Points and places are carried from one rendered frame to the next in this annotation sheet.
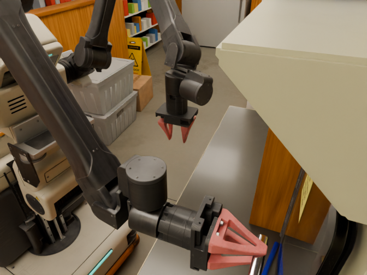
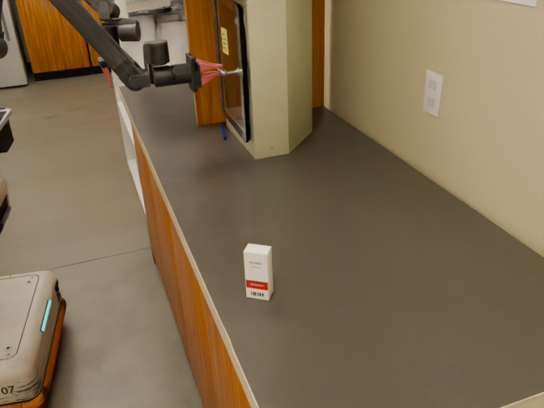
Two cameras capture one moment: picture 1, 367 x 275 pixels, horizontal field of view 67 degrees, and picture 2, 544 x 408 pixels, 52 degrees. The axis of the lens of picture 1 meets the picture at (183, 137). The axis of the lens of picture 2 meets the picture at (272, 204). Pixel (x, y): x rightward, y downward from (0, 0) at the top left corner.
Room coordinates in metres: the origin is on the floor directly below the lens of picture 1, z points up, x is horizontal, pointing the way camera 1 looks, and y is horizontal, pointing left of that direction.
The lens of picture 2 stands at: (-1.11, 0.86, 1.63)
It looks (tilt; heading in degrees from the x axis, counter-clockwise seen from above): 28 degrees down; 319
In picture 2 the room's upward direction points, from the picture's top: 2 degrees counter-clockwise
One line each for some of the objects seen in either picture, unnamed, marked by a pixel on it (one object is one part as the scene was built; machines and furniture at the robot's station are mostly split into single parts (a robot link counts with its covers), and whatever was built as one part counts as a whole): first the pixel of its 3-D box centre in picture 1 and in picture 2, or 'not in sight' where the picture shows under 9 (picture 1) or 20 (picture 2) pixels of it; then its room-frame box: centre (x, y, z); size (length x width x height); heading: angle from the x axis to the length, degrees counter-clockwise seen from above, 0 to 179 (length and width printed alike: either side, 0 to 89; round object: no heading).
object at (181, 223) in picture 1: (186, 227); (183, 73); (0.27, 0.00, 1.20); 0.07 x 0.07 x 0.10; 68
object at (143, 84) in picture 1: (134, 91); not in sight; (2.99, 0.58, 0.14); 0.41 x 0.32 x 0.28; 164
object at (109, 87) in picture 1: (101, 84); not in sight; (2.41, 0.76, 0.49); 0.60 x 0.42 x 0.33; 158
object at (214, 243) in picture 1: (232, 245); (207, 71); (0.24, -0.07, 1.20); 0.09 x 0.07 x 0.07; 68
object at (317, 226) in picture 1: (296, 238); (231, 65); (0.26, -0.17, 1.19); 0.30 x 0.01 x 0.40; 156
